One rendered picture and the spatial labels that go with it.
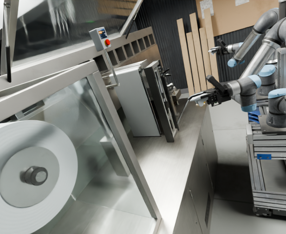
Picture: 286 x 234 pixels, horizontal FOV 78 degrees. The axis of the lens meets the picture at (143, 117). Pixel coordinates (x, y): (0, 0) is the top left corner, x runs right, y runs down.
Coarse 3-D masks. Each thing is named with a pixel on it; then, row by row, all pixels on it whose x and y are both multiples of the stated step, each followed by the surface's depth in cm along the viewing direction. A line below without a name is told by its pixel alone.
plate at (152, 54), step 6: (150, 48) 209; (156, 48) 224; (138, 54) 183; (144, 54) 194; (150, 54) 207; (156, 54) 222; (132, 60) 172; (138, 60) 182; (150, 60) 206; (120, 66) 154; (162, 66) 236; (108, 78) 139; (108, 84) 138; (108, 90) 138; (114, 90) 144; (114, 96) 144; (114, 102) 143
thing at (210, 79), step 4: (208, 76) 91; (212, 76) 91; (208, 80) 91; (212, 80) 90; (216, 80) 90; (212, 84) 95; (216, 84) 91; (220, 84) 91; (220, 88) 92; (224, 88) 92
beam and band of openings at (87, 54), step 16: (144, 32) 199; (112, 48) 147; (128, 48) 174; (144, 48) 199; (48, 64) 97; (64, 64) 106; (80, 64) 126; (96, 64) 139; (112, 64) 154; (0, 80) 77; (16, 80) 83
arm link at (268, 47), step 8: (272, 32) 93; (264, 40) 96; (272, 40) 93; (280, 40) 92; (264, 48) 96; (272, 48) 95; (256, 56) 99; (264, 56) 97; (248, 64) 103; (256, 64) 99; (264, 64) 99; (248, 72) 101; (256, 72) 100; (232, 96) 107
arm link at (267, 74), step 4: (264, 68) 149; (268, 68) 146; (272, 68) 144; (276, 68) 149; (260, 72) 149; (264, 72) 146; (268, 72) 145; (272, 72) 144; (276, 72) 148; (260, 76) 150; (264, 76) 147; (268, 76) 146; (272, 76) 146; (264, 80) 149; (268, 80) 148; (272, 80) 147; (264, 84) 151
